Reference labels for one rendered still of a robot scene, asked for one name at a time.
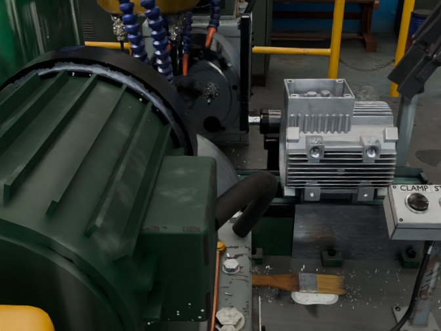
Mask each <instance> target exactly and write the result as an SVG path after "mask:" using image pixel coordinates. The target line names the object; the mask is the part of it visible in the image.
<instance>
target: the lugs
mask: <svg viewBox="0 0 441 331"><path fill-rule="evenodd" d="M286 135H287V143H298V142H299V139H300V136H299V127H288V128H287V131H286ZM397 140H398V128H397V127H385V128H384V129H383V142H384V143H395V142H396V141H397ZM387 191H388V190H387V188H375V190H374V198H385V196H386V193H387ZM295 195H296V194H295V188H287V187H286V186H284V188H283V198H294V197H295Z"/></svg>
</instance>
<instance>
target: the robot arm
mask: <svg viewBox="0 0 441 331"><path fill-rule="evenodd" d="M411 39H412V40H413V43H412V46H411V47H410V48H409V49H408V51H407V52H406V53H405V55H404V56H403V57H402V58H401V60H400V61H399V63H398V64H397V65H396V66H395V67H394V69H393V70H392V72H391V73H390V74H389V75H388V77H387V78H388V79H389V80H391V81H392V82H394V83H395V84H397V85H399V87H398V88H397V89H396V91H397V92H398V93H400V94H401V95H403V96H405V97H406V98H408V99H410V100H411V99H412V98H413V97H414V96H415V94H416V93H417V92H418V90H420V88H421V87H422V86H423V85H424V83H425V82H426V81H427V80H428V79H429V78H430V76H431V75H432V73H433V72H434V71H435V70H436V69H437V67H440V66H441V0H440V2H439V3H438V4H437V6H435V8H434V9H433V10H432V12H431V13H430V14H429V15H428V16H427V18H426V19H425V21H424V22H423V23H422V24H421V25H420V27H419V28H418V29H417V31H416V32H415V33H414V34H413V35H412V38H411ZM437 39H438V40H437ZM436 40H437V41H436ZM435 41H436V43H435V44H434V46H433V48H432V49H431V51H430V53H429V50H428V48H429V47H430V46H431V45H432V44H433V43H434V42H435ZM428 53H429V54H428ZM427 54H428V55H427Z"/></svg>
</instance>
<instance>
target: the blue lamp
mask: <svg viewBox="0 0 441 331"><path fill-rule="evenodd" d="M425 19H426V18H418V17H414V16H412V15H410V20H409V26H408V35H409V36H412V35H413V34H414V33H415V32H416V31H417V29H418V28H419V27H420V25H421V24H422V23H423V22H424V21H425Z"/></svg>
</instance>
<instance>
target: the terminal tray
mask: <svg viewBox="0 0 441 331"><path fill-rule="evenodd" d="M319 93H320V94H319ZM332 95H333V97H331V96H332ZM299 96H300V97H299ZM354 103H355V96H354V95H353V93H352V91H351V89H350V87H349V86H348V84H347V82H346V80H345V79H284V80H283V107H282V110H284V112H285V115H284V112H282V113H283V119H284V122H285V121H286V127H285V128H286V129H287V128H288V127H299V133H301V131H303V133H304V134H307V131H309V132H310V133H311V134H313V133H314V132H315V131H316V132H317V134H320V133H321V131H323V132H324V133H325V134H327V132H328V131H330V133H331V134H334V132H335V131H336V132H337V133H338V134H340V133H341V132H342V131H344V133H345V134H347V133H348V131H351V126H352V118H353V113H354Z"/></svg>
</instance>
